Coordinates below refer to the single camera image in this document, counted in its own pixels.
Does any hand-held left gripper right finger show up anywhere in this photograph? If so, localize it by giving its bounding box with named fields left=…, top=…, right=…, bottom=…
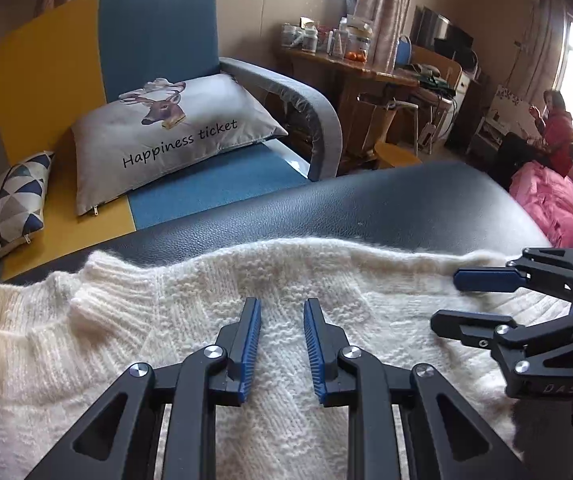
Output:
left=304, top=298, right=530, bottom=480

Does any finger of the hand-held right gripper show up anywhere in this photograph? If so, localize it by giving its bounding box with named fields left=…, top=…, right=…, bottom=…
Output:
left=431, top=307, right=573, bottom=357
left=453, top=247, right=573, bottom=293

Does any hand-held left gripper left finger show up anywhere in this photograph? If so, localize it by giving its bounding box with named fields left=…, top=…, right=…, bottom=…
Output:
left=25, top=297, right=262, bottom=480

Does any white knit sweater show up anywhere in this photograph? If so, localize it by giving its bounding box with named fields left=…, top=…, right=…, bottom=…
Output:
left=0, top=237, right=573, bottom=480

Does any pink blanket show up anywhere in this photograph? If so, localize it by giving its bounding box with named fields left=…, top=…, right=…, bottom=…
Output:
left=509, top=164, right=573, bottom=248

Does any grey deer print pillow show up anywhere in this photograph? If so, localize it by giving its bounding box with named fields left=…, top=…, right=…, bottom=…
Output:
left=70, top=72, right=290, bottom=217

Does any blue container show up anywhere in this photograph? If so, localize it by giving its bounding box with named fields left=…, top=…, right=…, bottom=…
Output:
left=395, top=35, right=413, bottom=68

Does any wooden desk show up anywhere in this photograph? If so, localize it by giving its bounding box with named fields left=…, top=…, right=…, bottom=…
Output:
left=284, top=45, right=460, bottom=161

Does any black monitor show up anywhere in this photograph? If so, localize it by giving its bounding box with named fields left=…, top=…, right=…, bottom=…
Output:
left=411, top=5, right=475, bottom=61

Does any triangle pattern pillow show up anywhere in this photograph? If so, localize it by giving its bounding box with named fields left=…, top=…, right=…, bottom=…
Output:
left=0, top=150, right=56, bottom=248

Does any group of jars and bottles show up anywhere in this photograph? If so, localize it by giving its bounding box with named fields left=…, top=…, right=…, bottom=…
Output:
left=280, top=16, right=372, bottom=61

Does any grey yellow blue sofa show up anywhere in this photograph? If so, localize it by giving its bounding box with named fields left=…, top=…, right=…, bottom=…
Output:
left=0, top=0, right=343, bottom=286

